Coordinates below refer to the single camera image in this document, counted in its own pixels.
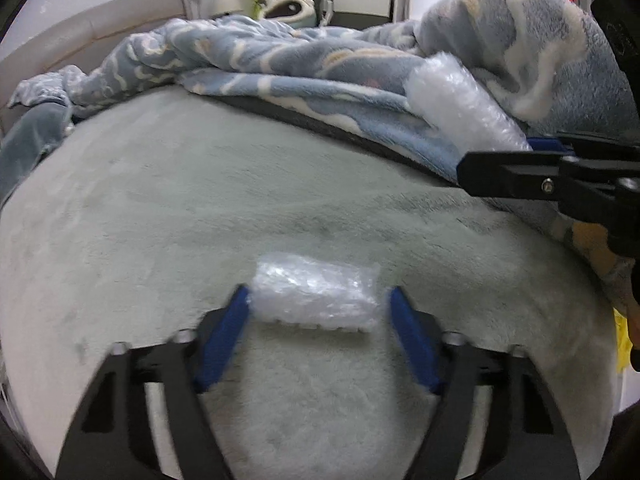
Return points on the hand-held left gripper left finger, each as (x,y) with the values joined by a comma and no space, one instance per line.
(220,340)

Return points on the blue cloud-pattern blanket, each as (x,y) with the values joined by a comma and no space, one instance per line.
(300,65)

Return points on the grey-green bed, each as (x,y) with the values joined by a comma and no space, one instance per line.
(225,200)

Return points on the white bedside lamp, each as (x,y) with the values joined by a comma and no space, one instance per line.
(226,2)

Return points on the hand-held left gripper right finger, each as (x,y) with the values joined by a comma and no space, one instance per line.
(412,340)

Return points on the blue-grey pillow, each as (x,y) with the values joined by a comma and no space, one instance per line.
(25,150)

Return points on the white pet bed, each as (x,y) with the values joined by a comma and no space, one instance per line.
(287,7)

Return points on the yellow plastic item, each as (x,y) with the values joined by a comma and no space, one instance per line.
(624,340)

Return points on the grey padded headboard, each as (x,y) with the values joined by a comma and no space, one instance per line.
(75,35)

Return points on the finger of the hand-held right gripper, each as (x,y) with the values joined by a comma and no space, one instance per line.
(550,144)
(520,175)

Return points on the yellow-green cloth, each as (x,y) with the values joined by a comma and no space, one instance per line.
(258,0)

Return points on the small bubble wrap piece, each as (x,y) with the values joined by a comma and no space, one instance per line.
(315,292)

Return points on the large bubble wrap piece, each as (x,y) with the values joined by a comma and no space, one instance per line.
(460,105)

